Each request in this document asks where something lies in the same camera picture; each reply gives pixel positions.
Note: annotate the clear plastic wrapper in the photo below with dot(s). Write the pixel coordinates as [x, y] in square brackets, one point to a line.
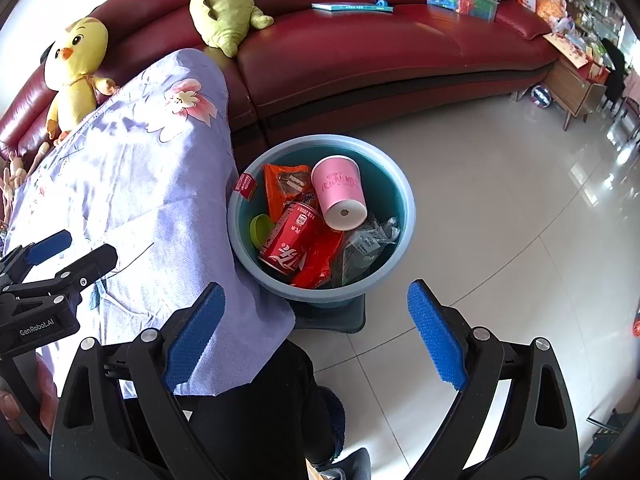
[365, 250]

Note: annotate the yellow chick plush toy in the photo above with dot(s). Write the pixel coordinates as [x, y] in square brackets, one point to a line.
[80, 40]

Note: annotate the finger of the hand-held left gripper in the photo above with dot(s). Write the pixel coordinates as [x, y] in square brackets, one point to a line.
[95, 260]
[47, 245]

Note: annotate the green plastic lid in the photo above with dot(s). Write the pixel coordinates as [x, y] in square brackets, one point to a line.
[261, 230]

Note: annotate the black chair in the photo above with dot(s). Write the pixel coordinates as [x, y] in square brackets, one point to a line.
[615, 65]

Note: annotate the wooden side table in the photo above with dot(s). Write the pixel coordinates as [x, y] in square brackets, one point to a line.
[570, 80]

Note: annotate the red soda can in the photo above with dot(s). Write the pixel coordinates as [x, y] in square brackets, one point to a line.
[290, 245]

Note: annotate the small patterned ball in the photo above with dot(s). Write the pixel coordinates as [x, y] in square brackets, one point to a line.
[540, 96]

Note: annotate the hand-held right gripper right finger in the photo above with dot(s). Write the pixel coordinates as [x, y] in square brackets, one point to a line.
[437, 340]

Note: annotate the thin blue book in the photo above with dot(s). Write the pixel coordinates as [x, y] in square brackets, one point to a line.
[345, 6]

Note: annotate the red plastic wrapper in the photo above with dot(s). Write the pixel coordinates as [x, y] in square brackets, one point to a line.
[320, 260]

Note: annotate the person's left hand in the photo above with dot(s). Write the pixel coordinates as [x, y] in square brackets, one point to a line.
[47, 400]

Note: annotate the orange snack packet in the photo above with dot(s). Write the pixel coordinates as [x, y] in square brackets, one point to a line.
[275, 185]

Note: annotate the person's dark trousers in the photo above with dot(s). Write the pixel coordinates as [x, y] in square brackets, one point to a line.
[260, 425]

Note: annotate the grey slipper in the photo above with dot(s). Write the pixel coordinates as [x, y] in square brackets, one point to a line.
[350, 465]

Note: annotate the green dinosaur plush toy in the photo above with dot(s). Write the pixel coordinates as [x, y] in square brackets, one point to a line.
[220, 15]

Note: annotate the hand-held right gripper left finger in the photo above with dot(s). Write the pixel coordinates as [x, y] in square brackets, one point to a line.
[192, 340]

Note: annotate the purple floral cloth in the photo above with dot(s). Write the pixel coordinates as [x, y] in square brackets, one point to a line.
[125, 170]

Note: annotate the red leather sofa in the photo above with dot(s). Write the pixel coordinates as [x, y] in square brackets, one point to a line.
[375, 50]

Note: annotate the pink paper cup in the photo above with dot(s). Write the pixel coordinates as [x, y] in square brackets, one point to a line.
[340, 185]

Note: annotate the beige plush rabbit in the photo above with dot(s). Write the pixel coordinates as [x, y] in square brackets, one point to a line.
[15, 170]

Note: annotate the teal plastic basin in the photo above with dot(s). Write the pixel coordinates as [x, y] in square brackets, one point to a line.
[387, 182]

